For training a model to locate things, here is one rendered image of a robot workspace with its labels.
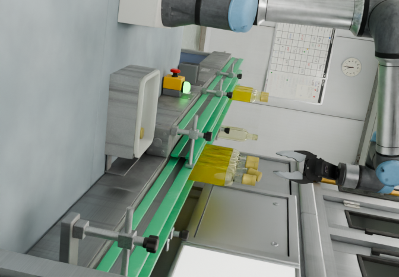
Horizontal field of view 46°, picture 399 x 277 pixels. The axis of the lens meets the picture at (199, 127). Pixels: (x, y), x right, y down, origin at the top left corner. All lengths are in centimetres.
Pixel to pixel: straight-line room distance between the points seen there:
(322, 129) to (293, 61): 116
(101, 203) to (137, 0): 50
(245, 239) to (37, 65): 85
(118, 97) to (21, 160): 43
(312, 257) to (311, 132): 624
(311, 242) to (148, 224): 60
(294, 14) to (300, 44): 598
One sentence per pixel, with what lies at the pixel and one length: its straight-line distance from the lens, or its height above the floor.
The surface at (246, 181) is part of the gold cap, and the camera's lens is 154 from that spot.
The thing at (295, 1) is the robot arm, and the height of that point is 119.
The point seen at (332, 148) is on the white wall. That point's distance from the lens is 775.
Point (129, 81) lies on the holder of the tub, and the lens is 123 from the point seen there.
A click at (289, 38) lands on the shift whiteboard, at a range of 734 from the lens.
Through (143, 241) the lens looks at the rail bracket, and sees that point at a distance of 84.
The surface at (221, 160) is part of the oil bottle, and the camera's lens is 159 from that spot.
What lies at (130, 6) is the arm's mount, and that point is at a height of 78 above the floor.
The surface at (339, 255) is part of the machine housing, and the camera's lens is 160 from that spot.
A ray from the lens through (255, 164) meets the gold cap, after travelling 165.
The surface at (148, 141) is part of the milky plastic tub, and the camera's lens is 139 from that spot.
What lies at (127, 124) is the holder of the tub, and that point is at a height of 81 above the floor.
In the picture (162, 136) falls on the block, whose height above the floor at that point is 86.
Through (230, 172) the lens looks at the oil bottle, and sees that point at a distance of 153.
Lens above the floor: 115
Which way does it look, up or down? 7 degrees down
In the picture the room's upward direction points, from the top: 100 degrees clockwise
